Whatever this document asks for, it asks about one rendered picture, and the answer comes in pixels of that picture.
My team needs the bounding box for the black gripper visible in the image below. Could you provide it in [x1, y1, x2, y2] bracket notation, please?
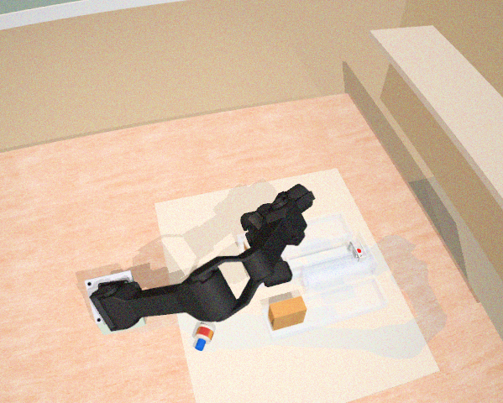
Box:
[240, 211, 293, 287]

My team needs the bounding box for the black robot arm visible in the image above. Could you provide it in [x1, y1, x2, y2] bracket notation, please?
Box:
[89, 184, 316, 332]

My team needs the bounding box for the orange-brown box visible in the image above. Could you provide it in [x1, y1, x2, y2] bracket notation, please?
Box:
[268, 296, 307, 330]

